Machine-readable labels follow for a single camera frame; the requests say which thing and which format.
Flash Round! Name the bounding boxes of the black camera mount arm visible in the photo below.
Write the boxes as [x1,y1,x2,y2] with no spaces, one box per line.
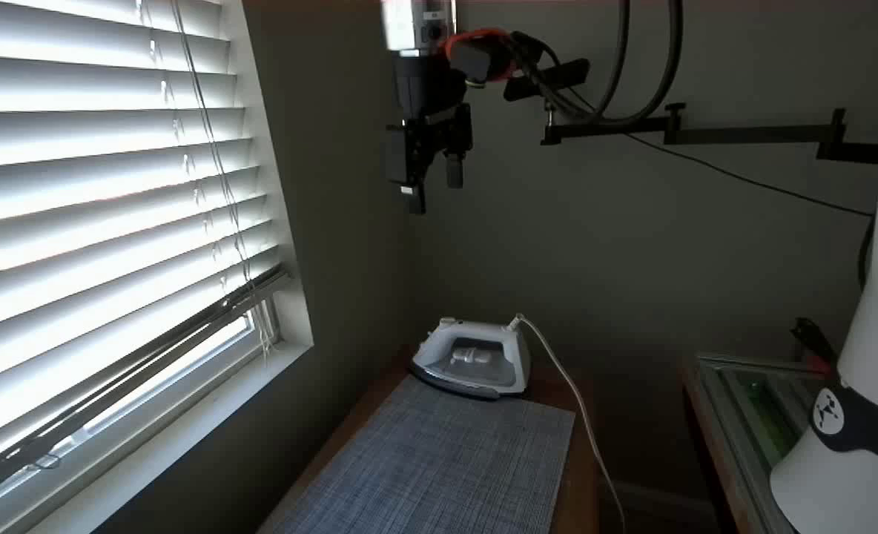
[541,102,878,165]

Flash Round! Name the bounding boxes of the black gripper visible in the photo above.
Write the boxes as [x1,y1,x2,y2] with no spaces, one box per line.
[391,56,471,213]

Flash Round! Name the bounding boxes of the white window blinds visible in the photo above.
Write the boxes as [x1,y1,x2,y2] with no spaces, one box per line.
[0,0,289,458]

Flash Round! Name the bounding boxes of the black hanging cables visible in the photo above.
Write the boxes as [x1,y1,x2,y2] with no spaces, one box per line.
[547,0,688,130]

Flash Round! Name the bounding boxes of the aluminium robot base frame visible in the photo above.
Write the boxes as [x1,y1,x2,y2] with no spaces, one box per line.
[682,352,824,534]

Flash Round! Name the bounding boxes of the white clothes iron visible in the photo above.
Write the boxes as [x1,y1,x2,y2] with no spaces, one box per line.
[414,317,532,398]

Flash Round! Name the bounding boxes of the white iron power cord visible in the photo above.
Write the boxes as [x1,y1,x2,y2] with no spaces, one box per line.
[514,311,629,534]

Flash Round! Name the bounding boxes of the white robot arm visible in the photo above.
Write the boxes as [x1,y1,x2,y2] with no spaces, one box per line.
[768,210,878,534]

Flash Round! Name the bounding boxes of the wooden side table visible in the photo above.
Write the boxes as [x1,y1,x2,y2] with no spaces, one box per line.
[259,361,597,534]

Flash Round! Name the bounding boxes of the grey woven placemat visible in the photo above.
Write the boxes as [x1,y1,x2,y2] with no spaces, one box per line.
[280,376,575,534]

